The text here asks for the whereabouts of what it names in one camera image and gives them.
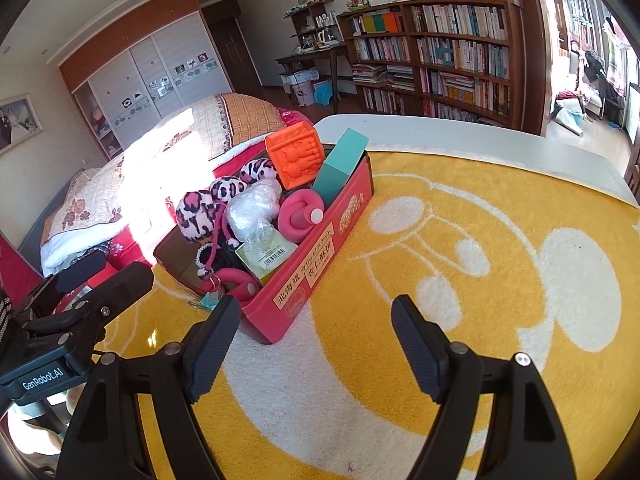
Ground wooden desk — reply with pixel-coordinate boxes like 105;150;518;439
275;42;358;108

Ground pink rubber knot toy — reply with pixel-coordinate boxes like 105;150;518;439
277;187;326;246

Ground white green carton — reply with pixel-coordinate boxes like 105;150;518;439
235;230;300;283

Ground leopard print sock ball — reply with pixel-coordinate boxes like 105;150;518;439
209;157;278;206
175;189;225;243

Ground red tin container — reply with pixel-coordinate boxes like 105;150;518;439
152;142;375;345

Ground framed wall photo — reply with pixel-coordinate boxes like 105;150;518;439
0;92;43;156

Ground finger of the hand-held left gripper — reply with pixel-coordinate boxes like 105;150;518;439
22;261;155;356
15;250;107;323

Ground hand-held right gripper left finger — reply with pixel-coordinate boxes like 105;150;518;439
60;295;242;480

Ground black fuzzy sock ball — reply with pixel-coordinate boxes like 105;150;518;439
195;240;241;281

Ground rows of books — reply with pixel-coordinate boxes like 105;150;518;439
347;5;512;123

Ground white wardrobe with pictures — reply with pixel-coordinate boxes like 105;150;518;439
57;0;236;161

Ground binder clip with teal tag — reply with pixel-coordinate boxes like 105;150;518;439
187;287;223;313

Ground wooden door frame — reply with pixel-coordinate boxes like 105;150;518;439
520;0;551;136

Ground red-orange embossed cube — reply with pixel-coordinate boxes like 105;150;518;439
264;121;323;192

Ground black clothes pile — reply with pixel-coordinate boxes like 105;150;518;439
582;47;608;86

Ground yellow white patterned towel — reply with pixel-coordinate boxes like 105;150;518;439
92;149;640;480

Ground bed with red blanket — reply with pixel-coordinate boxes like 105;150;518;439
20;92;316;281

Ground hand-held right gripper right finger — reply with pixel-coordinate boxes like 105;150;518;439
391;295;578;480

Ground dark wooden door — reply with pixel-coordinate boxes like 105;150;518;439
200;0;263;101

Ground blue plastic stool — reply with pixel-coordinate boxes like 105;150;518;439
312;79;336;106

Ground white plastic bin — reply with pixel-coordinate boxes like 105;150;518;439
280;69;321;107

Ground wooden desktop shelf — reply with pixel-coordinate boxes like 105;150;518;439
285;0;341;51

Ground orange plaid pillow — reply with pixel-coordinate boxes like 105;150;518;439
192;92;288;156

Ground teal box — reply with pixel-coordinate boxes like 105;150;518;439
312;128;370;210

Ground cream floral quilt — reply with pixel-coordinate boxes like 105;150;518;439
39;110;201;273

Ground wooden bookshelf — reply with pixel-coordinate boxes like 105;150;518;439
336;0;526;131

